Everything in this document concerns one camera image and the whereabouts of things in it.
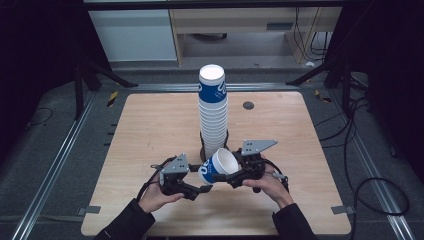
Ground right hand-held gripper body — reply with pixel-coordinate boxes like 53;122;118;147
226;138;279;190

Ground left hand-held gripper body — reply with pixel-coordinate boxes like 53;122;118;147
158;152;203;202

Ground blue printed paper cup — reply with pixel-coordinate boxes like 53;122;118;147
197;147;240;185

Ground black rod cup holder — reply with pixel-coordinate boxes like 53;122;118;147
199;129;231;163

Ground stack of white paper cups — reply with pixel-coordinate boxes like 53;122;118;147
197;63;230;160

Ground person's left hand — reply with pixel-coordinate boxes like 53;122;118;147
138;181;186;214

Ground person's right hand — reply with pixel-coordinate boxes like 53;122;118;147
242;172;295;210

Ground yellow black tape piece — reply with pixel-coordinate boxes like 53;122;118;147
106;90;119;108
314;89;333;104

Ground grey tape strip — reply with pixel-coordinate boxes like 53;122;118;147
330;205;356;215
77;205;102;216

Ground black metal stand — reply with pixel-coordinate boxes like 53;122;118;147
71;49;139;121
285;49;355;118

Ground white cabinet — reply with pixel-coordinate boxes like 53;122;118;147
88;9;178;63

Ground dark curtain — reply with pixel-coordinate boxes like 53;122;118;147
324;0;424;184
0;0;111;158

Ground left hand-held gripper cable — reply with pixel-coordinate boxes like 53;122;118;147
135;155;178;203

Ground hand-held gripper cable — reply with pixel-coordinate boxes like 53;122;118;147
135;155;178;203
263;159;290;193

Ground right hand-held gripper cable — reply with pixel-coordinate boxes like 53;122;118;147
263;159;290;193

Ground metal floor rail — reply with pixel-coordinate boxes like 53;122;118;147
11;91;98;240
328;89;418;240
133;83;301;93

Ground hanging black desk cables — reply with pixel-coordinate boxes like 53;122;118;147
294;6;331;63

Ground thin black floor cable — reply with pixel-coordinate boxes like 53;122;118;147
24;106;54;131

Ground black floor cable loop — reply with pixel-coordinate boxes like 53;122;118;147
314;96;411;240

